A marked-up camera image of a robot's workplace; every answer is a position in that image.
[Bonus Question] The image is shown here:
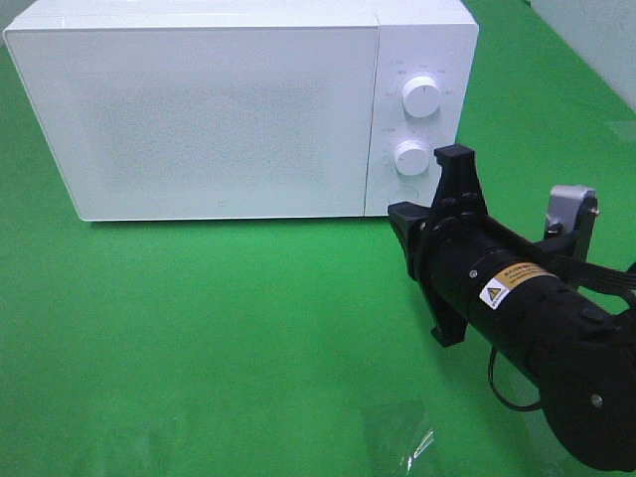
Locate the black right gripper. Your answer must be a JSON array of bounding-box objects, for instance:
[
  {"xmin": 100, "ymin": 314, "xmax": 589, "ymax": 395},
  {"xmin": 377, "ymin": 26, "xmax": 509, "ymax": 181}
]
[{"xmin": 388, "ymin": 143, "xmax": 586, "ymax": 368}]

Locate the round white door release button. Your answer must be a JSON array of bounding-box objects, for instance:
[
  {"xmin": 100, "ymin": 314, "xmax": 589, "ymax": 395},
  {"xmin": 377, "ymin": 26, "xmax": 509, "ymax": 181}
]
[{"xmin": 389, "ymin": 187, "xmax": 418, "ymax": 204}]

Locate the white microwave knob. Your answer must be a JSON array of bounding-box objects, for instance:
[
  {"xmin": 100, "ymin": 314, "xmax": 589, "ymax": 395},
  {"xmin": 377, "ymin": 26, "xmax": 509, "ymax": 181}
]
[
  {"xmin": 401, "ymin": 75, "xmax": 441, "ymax": 118},
  {"xmin": 394, "ymin": 140, "xmax": 430, "ymax": 177}
]

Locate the white microwave door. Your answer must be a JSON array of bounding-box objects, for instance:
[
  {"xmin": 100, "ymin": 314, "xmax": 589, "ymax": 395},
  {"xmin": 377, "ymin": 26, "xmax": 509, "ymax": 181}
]
[{"xmin": 6, "ymin": 27, "xmax": 378, "ymax": 222}]

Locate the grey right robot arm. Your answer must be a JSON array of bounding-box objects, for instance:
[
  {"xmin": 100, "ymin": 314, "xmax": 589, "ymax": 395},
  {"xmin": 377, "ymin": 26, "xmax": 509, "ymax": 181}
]
[{"xmin": 388, "ymin": 144, "xmax": 635, "ymax": 471}]

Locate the white microwave oven body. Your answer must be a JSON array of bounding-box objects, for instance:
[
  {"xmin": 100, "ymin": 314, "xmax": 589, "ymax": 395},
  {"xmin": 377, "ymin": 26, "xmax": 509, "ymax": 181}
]
[{"xmin": 3, "ymin": 1, "xmax": 479, "ymax": 217}]

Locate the green table mat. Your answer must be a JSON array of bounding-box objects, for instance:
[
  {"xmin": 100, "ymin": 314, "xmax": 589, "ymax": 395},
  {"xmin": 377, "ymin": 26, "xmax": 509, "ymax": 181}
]
[{"xmin": 1, "ymin": 53, "xmax": 590, "ymax": 476}]

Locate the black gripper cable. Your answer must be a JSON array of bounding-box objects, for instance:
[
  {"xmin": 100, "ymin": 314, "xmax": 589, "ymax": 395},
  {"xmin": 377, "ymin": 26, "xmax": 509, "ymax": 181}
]
[{"xmin": 486, "ymin": 252, "xmax": 636, "ymax": 411}]

